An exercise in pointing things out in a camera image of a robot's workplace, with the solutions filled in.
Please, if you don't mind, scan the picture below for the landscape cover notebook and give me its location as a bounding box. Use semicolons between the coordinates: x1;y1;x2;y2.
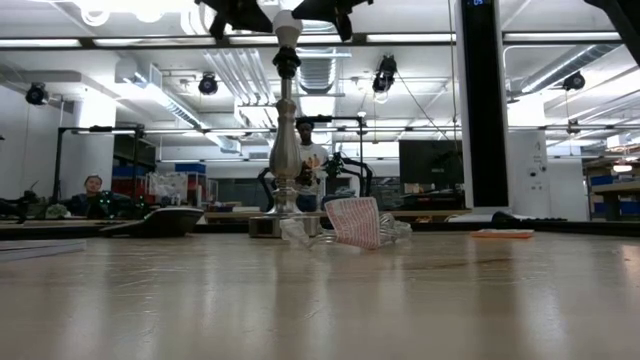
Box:
0;238;88;263

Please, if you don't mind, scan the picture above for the small patterned flat packet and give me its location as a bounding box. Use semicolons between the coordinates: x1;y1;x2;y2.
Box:
469;228;536;240

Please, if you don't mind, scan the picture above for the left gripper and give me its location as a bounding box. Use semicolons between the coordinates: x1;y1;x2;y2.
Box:
194;0;274;40

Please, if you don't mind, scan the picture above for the silver table lamp base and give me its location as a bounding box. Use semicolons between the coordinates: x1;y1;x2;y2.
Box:
248;45;322;239

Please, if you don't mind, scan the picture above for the black aluminium table frame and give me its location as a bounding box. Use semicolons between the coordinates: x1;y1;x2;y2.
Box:
0;218;640;239

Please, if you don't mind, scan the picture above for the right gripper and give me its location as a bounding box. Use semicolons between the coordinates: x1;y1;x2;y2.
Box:
292;0;375;42

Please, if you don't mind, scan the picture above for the black overhead frame bar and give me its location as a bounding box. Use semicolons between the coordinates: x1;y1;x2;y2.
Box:
0;30;640;51

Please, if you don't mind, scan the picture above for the white black tower fan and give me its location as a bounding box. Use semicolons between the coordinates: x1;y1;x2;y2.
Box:
444;0;515;224

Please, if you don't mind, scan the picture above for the clear lamp power cord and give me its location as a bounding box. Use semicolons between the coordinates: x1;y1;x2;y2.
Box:
279;212;414;250

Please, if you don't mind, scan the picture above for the black monitor screen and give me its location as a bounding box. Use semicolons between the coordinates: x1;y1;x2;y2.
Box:
398;139;466;187

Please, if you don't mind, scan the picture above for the black ceiling-hung camera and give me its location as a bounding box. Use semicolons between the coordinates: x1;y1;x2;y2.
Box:
562;70;587;92
371;54;399;94
25;82;50;107
197;73;220;97

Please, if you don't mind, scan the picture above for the person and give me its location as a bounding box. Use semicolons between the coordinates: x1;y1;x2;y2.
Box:
66;173;119;220
294;116;332;214

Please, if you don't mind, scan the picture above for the white lightbulb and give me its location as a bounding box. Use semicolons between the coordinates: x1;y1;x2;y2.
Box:
272;9;304;49

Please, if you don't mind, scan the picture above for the black background station frame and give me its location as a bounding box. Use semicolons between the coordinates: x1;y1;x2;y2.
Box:
51;124;147;202

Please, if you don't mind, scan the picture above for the grey desk calculator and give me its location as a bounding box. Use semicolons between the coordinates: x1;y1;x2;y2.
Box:
98;206;206;239

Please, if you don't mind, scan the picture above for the light wood table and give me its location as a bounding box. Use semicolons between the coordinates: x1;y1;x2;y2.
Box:
203;209;472;222

